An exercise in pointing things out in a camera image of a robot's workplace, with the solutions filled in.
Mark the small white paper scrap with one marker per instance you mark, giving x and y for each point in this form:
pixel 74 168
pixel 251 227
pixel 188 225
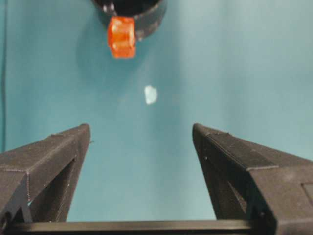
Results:
pixel 150 94

